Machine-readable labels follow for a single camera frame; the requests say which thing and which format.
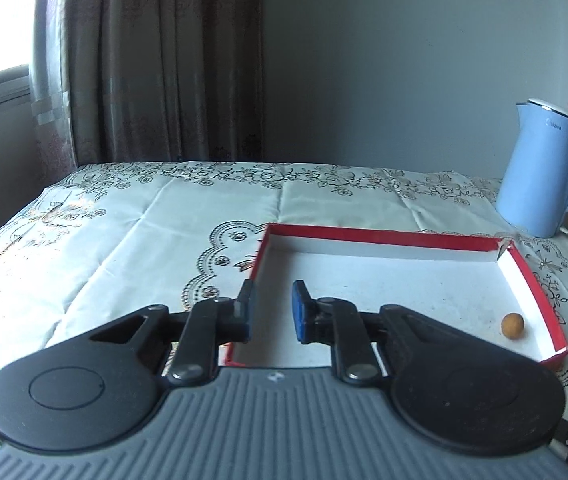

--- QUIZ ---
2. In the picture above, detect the white floral lace tablecloth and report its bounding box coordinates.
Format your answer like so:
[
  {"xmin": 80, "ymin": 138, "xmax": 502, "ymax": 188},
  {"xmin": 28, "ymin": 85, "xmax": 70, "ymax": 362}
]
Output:
[{"xmin": 0, "ymin": 161, "xmax": 568, "ymax": 466}]

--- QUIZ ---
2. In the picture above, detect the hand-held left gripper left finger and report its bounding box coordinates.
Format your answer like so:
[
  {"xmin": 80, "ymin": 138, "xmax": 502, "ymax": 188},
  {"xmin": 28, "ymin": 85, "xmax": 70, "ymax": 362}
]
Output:
[{"xmin": 89, "ymin": 279, "xmax": 255, "ymax": 386}]

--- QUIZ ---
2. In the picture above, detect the light blue electric kettle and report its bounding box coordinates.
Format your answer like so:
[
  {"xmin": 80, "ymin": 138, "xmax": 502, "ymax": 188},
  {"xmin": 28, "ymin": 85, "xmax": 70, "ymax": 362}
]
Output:
[{"xmin": 494, "ymin": 98, "xmax": 568, "ymax": 239}]

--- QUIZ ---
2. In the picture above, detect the brown patterned curtain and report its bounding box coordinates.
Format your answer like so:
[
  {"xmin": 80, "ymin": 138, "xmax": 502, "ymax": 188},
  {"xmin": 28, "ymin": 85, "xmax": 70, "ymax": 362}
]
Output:
[{"xmin": 29, "ymin": 0, "xmax": 265, "ymax": 171}]

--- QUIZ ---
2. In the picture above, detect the red shallow cardboard box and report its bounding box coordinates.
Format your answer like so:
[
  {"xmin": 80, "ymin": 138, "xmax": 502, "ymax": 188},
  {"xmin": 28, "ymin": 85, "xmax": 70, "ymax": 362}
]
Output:
[{"xmin": 218, "ymin": 223, "xmax": 568, "ymax": 372}]

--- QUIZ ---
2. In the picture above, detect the round brown longan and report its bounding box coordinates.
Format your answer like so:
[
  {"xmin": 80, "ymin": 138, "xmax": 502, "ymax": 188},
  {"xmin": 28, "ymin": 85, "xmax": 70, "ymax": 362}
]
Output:
[{"xmin": 502, "ymin": 313, "xmax": 524, "ymax": 339}]

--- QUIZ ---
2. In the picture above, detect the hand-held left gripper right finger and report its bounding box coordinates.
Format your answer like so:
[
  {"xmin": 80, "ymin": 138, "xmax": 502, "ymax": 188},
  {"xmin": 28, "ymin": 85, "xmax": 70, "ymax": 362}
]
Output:
[{"xmin": 291, "ymin": 280, "xmax": 464, "ymax": 386}]

